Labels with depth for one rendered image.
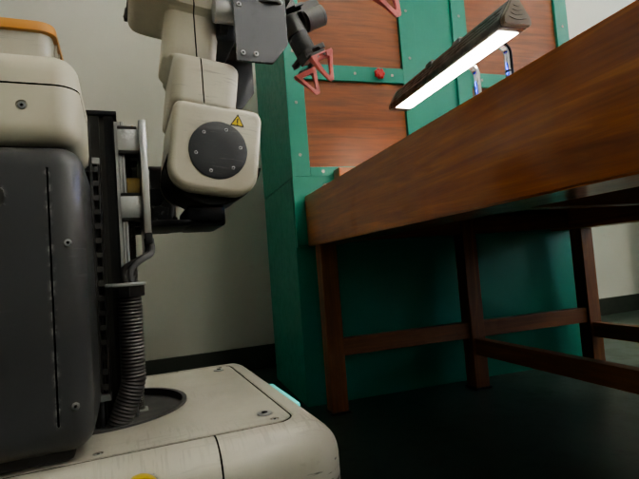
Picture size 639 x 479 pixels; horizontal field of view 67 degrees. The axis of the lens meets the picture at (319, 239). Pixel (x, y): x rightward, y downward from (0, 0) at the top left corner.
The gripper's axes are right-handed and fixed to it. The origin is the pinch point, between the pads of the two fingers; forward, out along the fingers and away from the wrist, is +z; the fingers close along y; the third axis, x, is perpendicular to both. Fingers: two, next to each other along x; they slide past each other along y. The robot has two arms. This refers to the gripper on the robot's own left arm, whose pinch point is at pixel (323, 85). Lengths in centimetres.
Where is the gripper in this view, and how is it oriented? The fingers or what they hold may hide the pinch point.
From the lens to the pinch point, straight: 137.4
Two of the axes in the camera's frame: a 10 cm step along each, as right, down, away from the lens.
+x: -7.9, 5.0, -3.6
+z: 4.9, 8.7, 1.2
